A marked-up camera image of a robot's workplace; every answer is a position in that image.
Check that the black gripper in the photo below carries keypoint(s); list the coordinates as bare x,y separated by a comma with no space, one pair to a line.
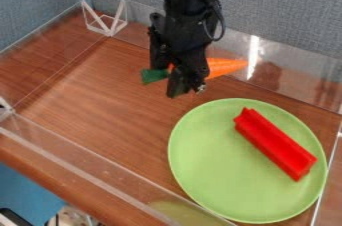
179,38

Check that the orange toy carrot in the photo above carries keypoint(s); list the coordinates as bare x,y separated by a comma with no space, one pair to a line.
219,66

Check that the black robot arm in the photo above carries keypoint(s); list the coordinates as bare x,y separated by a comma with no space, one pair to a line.
193,7

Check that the green plate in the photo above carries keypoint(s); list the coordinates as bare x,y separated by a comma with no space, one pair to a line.
224,173

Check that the red plastic block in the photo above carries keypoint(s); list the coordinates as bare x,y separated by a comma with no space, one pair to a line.
274,143

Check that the clear acrylic corner bracket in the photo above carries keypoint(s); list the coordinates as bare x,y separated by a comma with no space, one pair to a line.
104,24

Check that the clear acrylic enclosure wall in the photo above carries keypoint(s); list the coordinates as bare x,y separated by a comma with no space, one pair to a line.
84,129

